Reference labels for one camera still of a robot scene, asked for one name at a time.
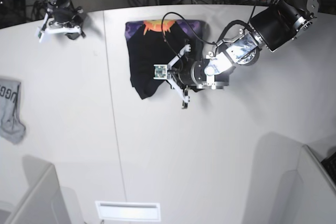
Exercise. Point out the black T-shirt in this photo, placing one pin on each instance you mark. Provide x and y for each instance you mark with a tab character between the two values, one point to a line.
151	42

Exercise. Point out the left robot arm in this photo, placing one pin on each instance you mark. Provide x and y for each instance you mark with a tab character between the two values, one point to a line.
239	44

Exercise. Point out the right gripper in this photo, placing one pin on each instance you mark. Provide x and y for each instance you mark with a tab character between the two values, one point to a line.
64	19

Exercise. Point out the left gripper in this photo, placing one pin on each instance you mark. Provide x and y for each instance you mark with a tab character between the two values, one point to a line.
186	73

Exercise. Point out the black keyboard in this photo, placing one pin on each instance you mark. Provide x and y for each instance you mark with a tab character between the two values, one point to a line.
329	165

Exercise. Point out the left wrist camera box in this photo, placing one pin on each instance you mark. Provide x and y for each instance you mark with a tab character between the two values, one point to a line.
160	72

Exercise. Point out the white partition panel left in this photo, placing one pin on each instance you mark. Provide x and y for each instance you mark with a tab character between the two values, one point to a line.
44	201

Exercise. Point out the grey folded garment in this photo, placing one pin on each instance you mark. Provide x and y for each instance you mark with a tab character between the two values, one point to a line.
11	127

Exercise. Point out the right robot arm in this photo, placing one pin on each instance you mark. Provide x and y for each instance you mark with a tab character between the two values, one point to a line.
55	2

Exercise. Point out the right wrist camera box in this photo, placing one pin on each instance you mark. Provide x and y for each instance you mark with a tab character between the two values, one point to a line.
41	35

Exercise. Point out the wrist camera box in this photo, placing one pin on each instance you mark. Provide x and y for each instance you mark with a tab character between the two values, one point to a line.
41	35
160	72

